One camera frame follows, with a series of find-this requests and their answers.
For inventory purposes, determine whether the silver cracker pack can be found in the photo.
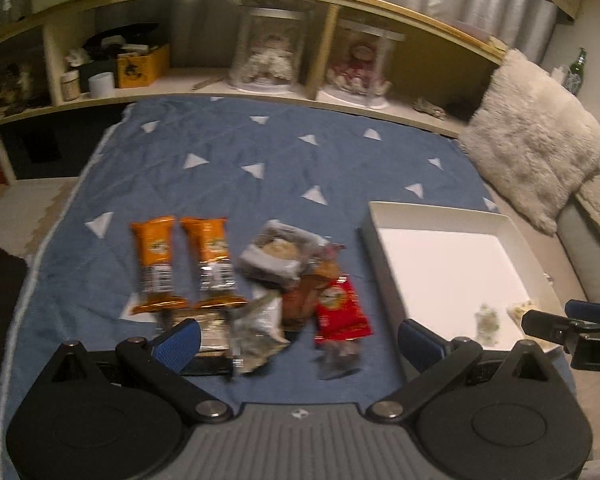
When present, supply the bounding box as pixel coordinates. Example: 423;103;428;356
159;310;234;377

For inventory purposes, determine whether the white green dotted candy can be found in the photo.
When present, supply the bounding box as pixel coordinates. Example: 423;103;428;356
475;304;500;347

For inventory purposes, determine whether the silver foil snack packet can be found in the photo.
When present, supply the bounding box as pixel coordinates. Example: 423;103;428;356
230;292;290;375

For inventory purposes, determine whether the small clear candy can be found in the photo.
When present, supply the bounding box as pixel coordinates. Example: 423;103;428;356
320;340;361;380

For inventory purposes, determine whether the red snack packet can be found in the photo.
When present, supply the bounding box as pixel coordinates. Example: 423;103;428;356
314;275;373;344

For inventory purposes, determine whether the orange snack bar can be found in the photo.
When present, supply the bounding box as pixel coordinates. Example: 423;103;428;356
130;216;188;315
180;217;248;310

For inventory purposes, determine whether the brown chocolate snack packet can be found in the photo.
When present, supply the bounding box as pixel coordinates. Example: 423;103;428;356
282;260;340;332

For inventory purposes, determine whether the clear cookie pack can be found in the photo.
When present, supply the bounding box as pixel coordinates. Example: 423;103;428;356
238;219;329;289

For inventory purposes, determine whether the grey bed cushion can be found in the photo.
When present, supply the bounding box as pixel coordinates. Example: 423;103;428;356
557;198;600;302

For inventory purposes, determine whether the white shallow cardboard box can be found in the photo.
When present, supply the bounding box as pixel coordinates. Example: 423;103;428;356
360;200;562;382

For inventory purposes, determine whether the fluffy cream pillow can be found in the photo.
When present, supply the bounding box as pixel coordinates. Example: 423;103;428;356
458;49;600;235

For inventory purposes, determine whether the blue quilt with white triangles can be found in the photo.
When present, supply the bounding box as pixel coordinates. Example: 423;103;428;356
0;95;579;480

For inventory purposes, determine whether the green glass bottle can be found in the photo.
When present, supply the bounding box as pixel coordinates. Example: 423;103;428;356
565;48;586;96

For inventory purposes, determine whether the small grey figurine on shelf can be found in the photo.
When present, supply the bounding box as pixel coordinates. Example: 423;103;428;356
413;98;446;120

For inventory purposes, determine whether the white cylindrical cup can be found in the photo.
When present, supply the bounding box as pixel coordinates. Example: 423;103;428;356
87;72;116;99

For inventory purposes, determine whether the yellow cardboard box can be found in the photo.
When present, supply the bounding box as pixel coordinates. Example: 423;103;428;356
117;44;171;89

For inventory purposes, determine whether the red dress doll in case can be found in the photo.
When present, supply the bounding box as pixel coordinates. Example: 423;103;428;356
322;18;405;108

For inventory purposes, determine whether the small jar on shelf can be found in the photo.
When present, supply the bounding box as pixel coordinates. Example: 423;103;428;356
60;70;81;102

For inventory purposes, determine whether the white dress doll in case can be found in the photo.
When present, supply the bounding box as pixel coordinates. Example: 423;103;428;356
228;6;309;93

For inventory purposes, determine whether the wooden bedside shelf unit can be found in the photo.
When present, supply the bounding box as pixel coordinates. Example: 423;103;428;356
0;0;505;184

